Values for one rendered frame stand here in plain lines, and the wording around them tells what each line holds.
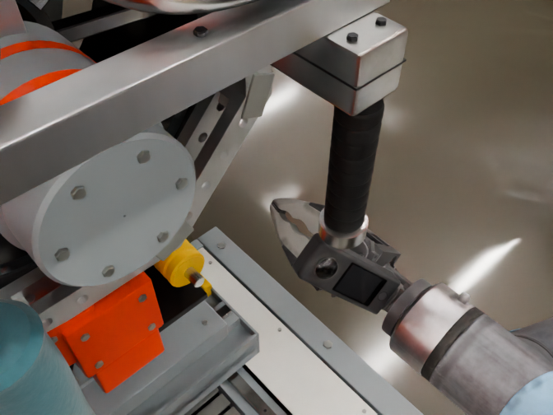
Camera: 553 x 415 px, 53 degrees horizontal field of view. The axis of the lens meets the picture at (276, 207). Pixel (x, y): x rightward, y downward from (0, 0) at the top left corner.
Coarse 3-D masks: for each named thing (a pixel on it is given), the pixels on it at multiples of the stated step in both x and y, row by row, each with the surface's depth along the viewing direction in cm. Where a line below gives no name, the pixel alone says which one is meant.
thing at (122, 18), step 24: (24, 0) 51; (48, 0) 52; (96, 0) 78; (48, 24) 54; (72, 24) 56; (96, 24) 57; (120, 24) 59; (144, 24) 71; (168, 24) 68; (96, 48) 79; (120, 48) 76; (168, 120) 70; (0, 240) 67; (0, 264) 64; (24, 264) 66
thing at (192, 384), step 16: (208, 288) 115; (208, 304) 116; (224, 304) 114; (224, 320) 111; (240, 320) 112; (240, 336) 111; (256, 336) 109; (208, 352) 109; (224, 352) 109; (240, 352) 108; (256, 352) 114; (192, 368) 107; (208, 368) 107; (224, 368) 107; (176, 384) 104; (192, 384) 102; (208, 384) 106; (160, 400) 102; (176, 400) 100; (192, 400) 105
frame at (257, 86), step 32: (224, 96) 66; (256, 96) 64; (192, 128) 67; (224, 128) 65; (224, 160) 67; (192, 224) 70; (160, 256) 69; (32, 288) 63; (64, 288) 62; (96, 288) 64; (64, 320) 64
